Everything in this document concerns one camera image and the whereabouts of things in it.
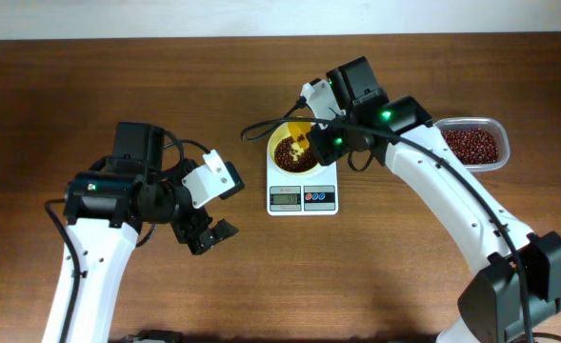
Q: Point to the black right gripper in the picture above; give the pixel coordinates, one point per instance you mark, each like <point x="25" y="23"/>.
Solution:
<point x="326" y="152"/>

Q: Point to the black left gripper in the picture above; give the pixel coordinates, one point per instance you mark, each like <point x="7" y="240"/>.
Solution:
<point x="187" y="232"/>

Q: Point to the yellow plastic measuring scoop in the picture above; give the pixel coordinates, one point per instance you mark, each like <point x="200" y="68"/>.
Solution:
<point x="298" y="132"/>

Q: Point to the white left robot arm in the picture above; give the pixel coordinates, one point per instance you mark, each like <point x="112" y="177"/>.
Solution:
<point x="105" y="209"/>

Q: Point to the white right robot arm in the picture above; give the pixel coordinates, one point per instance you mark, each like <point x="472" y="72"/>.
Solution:
<point x="517" y="273"/>

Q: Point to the red beans in bowl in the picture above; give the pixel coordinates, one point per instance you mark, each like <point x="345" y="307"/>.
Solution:
<point x="290" y="157"/>

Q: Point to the yellow plastic bowl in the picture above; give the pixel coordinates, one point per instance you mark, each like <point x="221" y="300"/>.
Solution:
<point x="275" y="139"/>

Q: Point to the white digital kitchen scale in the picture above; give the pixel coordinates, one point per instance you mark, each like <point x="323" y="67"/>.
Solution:
<point x="317" y="195"/>

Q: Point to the clear plastic bean container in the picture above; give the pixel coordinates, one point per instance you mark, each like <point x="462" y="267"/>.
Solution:
<point x="486" y="124"/>

